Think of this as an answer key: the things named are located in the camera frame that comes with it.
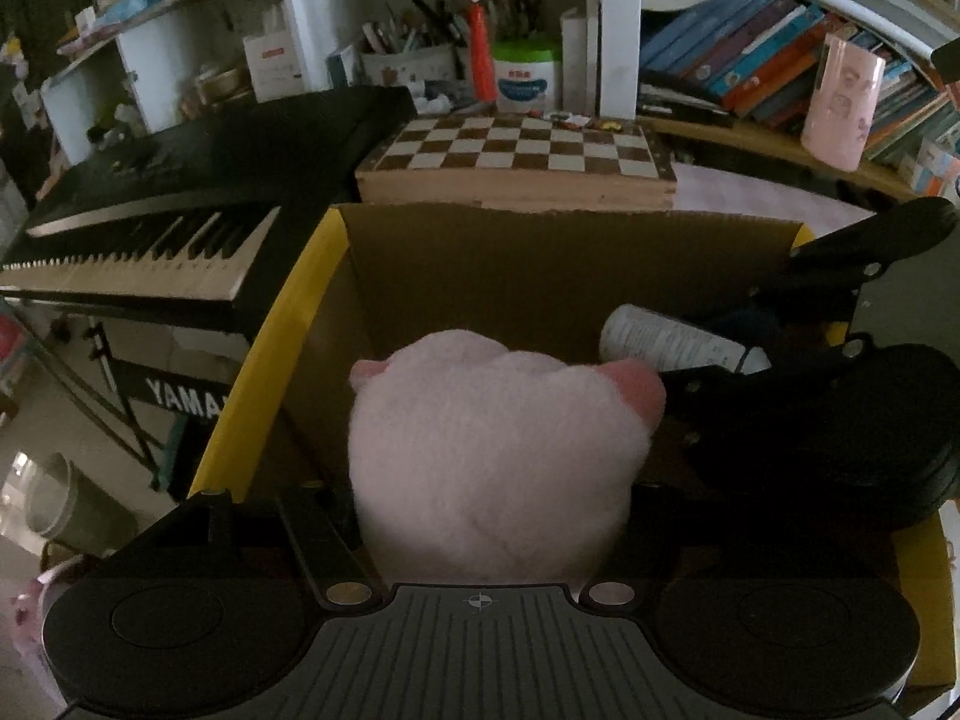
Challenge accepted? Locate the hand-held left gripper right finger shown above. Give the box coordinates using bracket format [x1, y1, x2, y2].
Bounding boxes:
[577, 481, 901, 611]

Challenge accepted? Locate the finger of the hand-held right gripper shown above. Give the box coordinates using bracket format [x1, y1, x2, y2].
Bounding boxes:
[657, 341, 871, 460]
[705, 197, 959, 325]

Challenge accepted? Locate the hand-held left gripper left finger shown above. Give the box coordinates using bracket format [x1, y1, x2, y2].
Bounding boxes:
[97, 487, 389, 611]

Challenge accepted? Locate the white printed bottle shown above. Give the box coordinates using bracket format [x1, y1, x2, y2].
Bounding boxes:
[598, 304, 773, 377]

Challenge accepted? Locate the pink plush toy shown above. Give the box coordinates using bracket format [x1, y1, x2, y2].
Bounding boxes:
[349, 328, 668, 595]

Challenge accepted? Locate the yellow cardboard box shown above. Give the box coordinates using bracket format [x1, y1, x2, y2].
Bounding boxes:
[187, 202, 957, 691]

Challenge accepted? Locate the pink cup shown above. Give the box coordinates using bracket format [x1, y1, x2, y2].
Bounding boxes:
[800, 33, 887, 173]

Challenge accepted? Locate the row of books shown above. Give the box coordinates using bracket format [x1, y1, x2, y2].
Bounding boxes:
[637, 0, 960, 197]

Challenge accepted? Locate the black keyboard stand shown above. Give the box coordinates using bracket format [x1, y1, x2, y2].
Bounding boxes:
[45, 315, 235, 497]

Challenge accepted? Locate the grey bucket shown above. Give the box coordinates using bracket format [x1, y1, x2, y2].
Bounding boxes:
[22, 454, 140, 560]

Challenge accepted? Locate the pink fabric item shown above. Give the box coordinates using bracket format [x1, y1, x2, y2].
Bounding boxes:
[6, 555, 85, 695]

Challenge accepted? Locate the wooden chess board box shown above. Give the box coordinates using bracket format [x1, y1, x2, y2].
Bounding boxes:
[355, 112, 678, 212]

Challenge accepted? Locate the white shelf unit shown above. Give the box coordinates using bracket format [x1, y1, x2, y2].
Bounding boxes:
[41, 0, 960, 200]

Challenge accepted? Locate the white jar green lid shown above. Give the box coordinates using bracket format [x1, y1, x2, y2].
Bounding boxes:
[491, 37, 563, 116]

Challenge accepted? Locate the red tassel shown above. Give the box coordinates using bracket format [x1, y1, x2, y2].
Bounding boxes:
[466, 0, 500, 103]

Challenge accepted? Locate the black electric piano keyboard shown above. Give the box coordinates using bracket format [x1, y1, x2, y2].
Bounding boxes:
[0, 86, 419, 332]

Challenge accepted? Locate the white pen holder box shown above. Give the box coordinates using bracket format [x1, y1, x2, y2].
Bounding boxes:
[360, 45, 460, 92]

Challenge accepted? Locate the bunch of pens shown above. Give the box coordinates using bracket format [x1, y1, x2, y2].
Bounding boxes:
[362, 0, 546, 55]

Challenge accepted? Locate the white box red label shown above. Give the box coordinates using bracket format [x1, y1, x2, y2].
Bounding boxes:
[241, 26, 306, 104]

